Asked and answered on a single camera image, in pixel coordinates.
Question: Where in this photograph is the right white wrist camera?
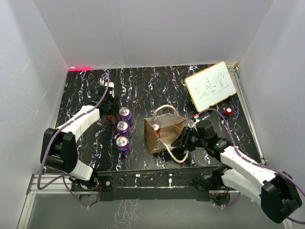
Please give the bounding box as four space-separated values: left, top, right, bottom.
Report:
191 114 202 128

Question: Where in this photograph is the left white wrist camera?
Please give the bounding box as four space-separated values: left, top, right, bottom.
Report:
98 80 114 98

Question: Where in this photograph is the purple cable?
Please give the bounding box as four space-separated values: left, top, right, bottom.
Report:
37 73 111 208
196 108 305 225

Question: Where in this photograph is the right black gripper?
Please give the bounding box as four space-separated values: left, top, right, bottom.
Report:
172 126 207 151

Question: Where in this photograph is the purple Fanta can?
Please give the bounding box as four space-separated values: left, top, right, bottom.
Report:
116 136 131 155
117 121 132 139
119 107 133 126

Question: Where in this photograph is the black base bar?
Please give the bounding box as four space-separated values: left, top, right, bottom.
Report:
97 167 227 201

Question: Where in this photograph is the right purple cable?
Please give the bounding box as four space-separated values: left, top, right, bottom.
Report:
196 108 305 225

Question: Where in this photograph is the red cola can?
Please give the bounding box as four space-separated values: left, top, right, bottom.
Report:
152 123 161 135
105 114 120 125

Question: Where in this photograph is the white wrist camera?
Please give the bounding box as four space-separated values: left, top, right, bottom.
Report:
191 114 202 128
98 80 114 98

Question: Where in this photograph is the red push button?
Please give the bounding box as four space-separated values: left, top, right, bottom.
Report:
222 107 233 120

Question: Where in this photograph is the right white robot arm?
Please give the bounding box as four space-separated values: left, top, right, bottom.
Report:
171 120 302 223

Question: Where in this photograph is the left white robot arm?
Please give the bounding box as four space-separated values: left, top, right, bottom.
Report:
40 82 119 190

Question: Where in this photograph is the small whiteboard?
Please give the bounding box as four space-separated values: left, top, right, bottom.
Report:
184 61 236 112

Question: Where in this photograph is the burlap canvas bag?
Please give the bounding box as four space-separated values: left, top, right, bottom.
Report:
143 104 189 164

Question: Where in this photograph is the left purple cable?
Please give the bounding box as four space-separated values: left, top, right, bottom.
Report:
37 73 111 208

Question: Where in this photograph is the red light strip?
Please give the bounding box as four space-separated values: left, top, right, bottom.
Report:
68 67 92 72

